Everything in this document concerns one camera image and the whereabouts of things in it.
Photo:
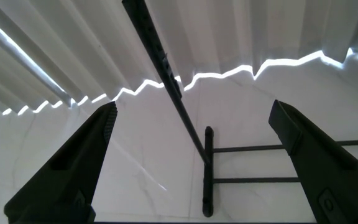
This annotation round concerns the black clothes rack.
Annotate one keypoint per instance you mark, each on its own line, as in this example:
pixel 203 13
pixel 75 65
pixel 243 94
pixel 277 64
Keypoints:
pixel 208 186

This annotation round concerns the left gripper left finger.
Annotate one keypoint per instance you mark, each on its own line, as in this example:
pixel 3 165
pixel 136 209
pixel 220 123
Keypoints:
pixel 67 180

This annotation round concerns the white curtain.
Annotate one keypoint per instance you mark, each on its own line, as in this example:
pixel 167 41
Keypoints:
pixel 228 31

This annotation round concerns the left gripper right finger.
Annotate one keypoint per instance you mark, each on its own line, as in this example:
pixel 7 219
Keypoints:
pixel 331 183

